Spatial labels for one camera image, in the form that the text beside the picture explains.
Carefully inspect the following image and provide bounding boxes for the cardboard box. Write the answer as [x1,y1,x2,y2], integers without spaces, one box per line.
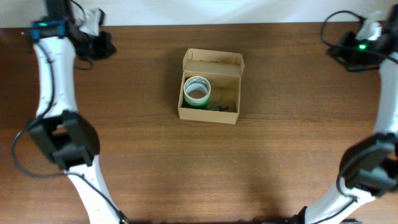
[178,49,245,124]

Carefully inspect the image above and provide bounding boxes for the green tape roll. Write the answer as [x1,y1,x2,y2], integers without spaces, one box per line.
[182,80,211,110]

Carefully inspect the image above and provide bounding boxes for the black white marker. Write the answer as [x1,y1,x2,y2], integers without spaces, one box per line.
[207,106,229,111]

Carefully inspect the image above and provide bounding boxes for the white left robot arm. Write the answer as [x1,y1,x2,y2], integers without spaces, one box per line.
[26,0,129,223]

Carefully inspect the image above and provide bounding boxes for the white tape roll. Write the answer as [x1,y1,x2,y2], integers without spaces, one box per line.
[183,75,212,106]

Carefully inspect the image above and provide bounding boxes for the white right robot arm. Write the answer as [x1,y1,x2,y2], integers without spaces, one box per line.
[284,4,397,224]

